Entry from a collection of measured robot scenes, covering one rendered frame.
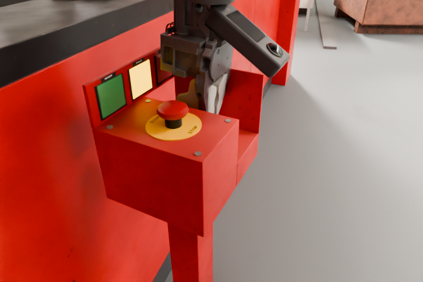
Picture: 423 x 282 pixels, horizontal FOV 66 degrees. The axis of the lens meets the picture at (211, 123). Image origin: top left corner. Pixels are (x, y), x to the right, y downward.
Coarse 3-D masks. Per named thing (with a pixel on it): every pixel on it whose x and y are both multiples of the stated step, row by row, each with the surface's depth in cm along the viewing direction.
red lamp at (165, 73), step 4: (156, 56) 49; (160, 56) 50; (156, 60) 50; (160, 60) 50; (156, 64) 50; (160, 64) 51; (160, 68) 51; (160, 72) 51; (164, 72) 52; (168, 72) 53; (160, 76) 51; (164, 76) 52; (168, 76) 54; (160, 80) 52
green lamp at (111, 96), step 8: (112, 80) 42; (120, 80) 43; (104, 88) 41; (112, 88) 42; (120, 88) 44; (104, 96) 41; (112, 96) 42; (120, 96) 44; (104, 104) 42; (112, 104) 43; (120, 104) 44; (104, 112) 42; (112, 112) 43
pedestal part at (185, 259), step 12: (168, 228) 57; (180, 228) 55; (180, 240) 57; (192, 240) 55; (204, 240) 57; (180, 252) 58; (192, 252) 57; (204, 252) 59; (180, 264) 60; (192, 264) 58; (204, 264) 60; (180, 276) 62; (192, 276) 60; (204, 276) 62
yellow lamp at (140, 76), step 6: (138, 66) 46; (144, 66) 47; (132, 72) 45; (138, 72) 46; (144, 72) 47; (132, 78) 45; (138, 78) 47; (144, 78) 48; (150, 78) 49; (132, 84) 46; (138, 84) 47; (144, 84) 48; (150, 84) 50; (132, 90) 46; (138, 90) 47; (144, 90) 48
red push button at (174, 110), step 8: (160, 104) 41; (168, 104) 41; (176, 104) 41; (184, 104) 41; (160, 112) 40; (168, 112) 39; (176, 112) 39; (184, 112) 40; (168, 120) 41; (176, 120) 41
